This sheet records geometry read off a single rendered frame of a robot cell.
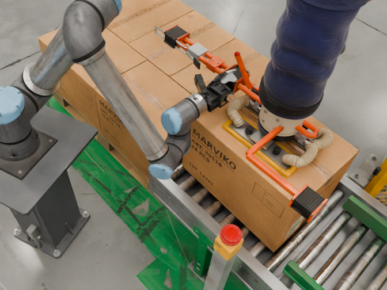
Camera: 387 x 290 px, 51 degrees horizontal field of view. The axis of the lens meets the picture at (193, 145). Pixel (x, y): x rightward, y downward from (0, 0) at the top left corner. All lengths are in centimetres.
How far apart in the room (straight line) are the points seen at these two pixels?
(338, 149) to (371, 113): 170
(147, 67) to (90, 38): 128
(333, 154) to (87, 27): 103
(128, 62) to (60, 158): 93
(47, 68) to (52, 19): 231
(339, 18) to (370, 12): 330
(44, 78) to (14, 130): 24
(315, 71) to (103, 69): 65
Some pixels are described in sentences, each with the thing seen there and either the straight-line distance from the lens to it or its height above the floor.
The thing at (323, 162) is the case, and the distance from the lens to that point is 164.
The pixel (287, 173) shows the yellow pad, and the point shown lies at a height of 97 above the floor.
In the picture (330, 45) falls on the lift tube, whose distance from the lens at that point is 127.
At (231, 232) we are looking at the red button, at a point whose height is 104.
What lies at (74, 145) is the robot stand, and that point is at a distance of 185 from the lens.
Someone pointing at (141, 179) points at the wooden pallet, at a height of 2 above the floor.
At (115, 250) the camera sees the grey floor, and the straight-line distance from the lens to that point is 239.
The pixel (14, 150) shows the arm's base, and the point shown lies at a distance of 181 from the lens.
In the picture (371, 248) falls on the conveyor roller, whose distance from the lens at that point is 201.
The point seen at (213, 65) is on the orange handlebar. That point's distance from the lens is 169.
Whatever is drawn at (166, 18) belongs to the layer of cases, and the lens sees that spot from 289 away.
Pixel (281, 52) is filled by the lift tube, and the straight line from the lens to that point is 132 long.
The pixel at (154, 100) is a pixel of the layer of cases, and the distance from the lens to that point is 229.
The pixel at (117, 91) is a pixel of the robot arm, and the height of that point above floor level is 128.
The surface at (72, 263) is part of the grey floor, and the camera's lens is 240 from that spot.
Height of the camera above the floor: 218
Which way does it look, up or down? 52 degrees down
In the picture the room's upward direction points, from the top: 7 degrees clockwise
